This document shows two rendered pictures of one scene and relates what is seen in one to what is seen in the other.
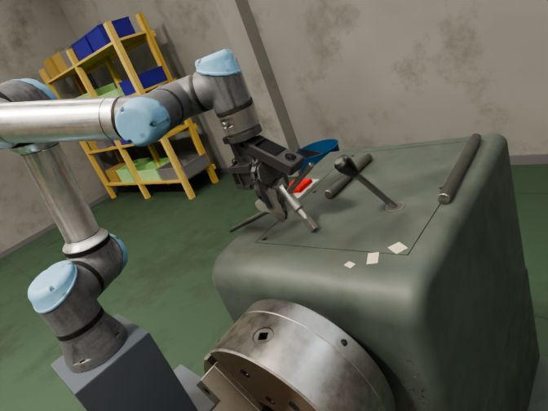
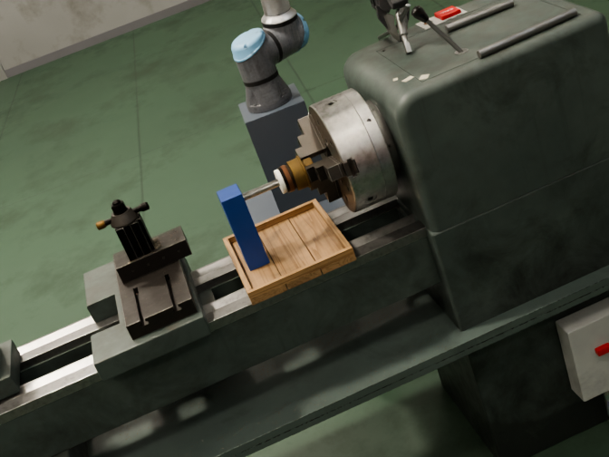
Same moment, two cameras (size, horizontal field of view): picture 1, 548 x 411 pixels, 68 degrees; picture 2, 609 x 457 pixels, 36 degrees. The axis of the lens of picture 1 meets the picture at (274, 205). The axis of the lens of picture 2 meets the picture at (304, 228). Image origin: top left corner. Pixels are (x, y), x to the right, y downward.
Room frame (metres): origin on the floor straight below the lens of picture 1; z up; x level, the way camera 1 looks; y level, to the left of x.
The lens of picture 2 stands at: (-1.44, -1.15, 2.10)
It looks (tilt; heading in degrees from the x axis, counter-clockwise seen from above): 27 degrees down; 37
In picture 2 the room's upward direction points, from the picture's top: 21 degrees counter-clockwise
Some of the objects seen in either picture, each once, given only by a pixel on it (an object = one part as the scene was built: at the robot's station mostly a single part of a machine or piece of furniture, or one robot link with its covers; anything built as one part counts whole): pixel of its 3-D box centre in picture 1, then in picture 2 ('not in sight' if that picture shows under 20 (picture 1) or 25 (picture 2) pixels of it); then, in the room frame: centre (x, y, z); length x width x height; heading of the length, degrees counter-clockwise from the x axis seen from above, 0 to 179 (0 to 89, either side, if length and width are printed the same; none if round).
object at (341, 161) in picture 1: (346, 167); (419, 14); (0.67, -0.14, 1.38); 0.04 x 0.03 x 0.05; 133
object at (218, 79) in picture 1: (222, 83); not in sight; (0.81, 0.00, 1.58); 0.09 x 0.08 x 0.11; 69
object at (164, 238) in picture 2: not in sight; (151, 254); (0.18, 0.59, 1.00); 0.20 x 0.10 x 0.05; 133
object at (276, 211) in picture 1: (267, 205); (389, 25); (0.80, 0.01, 1.32); 0.06 x 0.03 x 0.09; 43
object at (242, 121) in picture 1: (238, 121); not in sight; (0.81, 0.00, 1.50); 0.08 x 0.08 x 0.05
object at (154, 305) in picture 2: not in sight; (152, 282); (0.11, 0.57, 0.95); 0.43 x 0.18 x 0.04; 43
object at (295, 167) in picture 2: not in sight; (298, 173); (0.43, 0.21, 1.08); 0.09 x 0.09 x 0.09; 43
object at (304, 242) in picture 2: not in sight; (285, 248); (0.35, 0.28, 0.89); 0.36 x 0.30 x 0.04; 43
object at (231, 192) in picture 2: not in sight; (243, 228); (0.29, 0.35, 1.00); 0.08 x 0.06 x 0.23; 43
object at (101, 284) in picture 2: not in sight; (141, 301); (0.09, 0.62, 0.90); 0.53 x 0.30 x 0.06; 43
